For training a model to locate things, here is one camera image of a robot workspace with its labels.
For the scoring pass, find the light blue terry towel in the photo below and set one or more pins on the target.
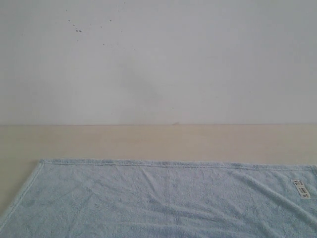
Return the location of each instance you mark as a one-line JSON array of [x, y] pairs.
[[84, 198]]

